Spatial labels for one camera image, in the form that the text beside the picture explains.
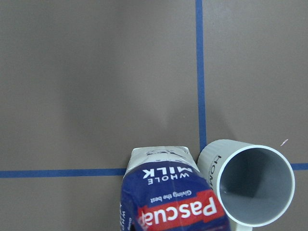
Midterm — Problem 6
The blue white milk carton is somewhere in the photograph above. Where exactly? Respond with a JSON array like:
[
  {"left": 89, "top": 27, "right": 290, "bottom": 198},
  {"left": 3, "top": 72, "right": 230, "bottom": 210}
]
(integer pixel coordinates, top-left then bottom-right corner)
[{"left": 119, "top": 146, "right": 231, "bottom": 231}]

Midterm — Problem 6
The white mug grey inside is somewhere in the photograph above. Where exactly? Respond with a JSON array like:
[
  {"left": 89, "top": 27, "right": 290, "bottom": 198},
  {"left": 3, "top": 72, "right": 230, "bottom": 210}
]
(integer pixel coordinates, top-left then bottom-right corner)
[{"left": 197, "top": 139, "right": 295, "bottom": 231}]

